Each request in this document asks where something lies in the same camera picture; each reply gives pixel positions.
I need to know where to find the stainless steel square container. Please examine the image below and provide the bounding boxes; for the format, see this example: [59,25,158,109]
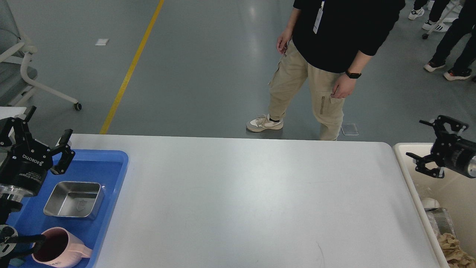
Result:
[43,181,104,220]

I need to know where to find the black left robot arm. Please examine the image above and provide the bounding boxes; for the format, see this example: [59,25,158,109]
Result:
[0,106,75,268]

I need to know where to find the white side table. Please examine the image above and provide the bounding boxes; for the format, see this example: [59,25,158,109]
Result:
[0,106,26,120]

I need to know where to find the person left hand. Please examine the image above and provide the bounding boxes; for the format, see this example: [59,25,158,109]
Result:
[331,73,358,99]

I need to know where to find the right clear floor plate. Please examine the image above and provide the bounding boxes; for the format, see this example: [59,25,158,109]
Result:
[341,123,359,136]

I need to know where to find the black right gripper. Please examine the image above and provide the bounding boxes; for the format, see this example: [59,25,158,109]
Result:
[406,115,476,179]

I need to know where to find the aluminium foil tray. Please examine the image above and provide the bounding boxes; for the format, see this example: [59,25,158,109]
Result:
[425,207,458,239]

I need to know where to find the white grey office chair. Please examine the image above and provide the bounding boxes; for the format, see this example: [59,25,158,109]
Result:
[0,0,82,111]

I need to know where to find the person right hand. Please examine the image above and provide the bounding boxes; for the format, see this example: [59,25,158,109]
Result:
[276,28,293,55]

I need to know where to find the white rolling stand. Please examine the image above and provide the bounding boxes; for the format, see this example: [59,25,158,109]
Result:
[422,0,465,39]

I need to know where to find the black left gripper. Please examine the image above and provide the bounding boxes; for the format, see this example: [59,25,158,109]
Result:
[0,106,75,197]

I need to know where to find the brown paper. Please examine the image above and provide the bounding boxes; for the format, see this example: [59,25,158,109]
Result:
[437,233,476,268]

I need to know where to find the person in black shirt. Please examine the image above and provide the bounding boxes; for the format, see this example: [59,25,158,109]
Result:
[247,0,406,141]

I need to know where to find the pink mug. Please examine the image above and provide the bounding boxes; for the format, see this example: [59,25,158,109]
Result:
[32,227,93,268]

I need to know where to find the white paper cup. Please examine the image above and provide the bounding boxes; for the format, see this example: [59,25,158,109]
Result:
[421,197,442,211]

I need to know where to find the beige waste bin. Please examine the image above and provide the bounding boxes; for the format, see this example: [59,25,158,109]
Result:
[393,143,476,268]

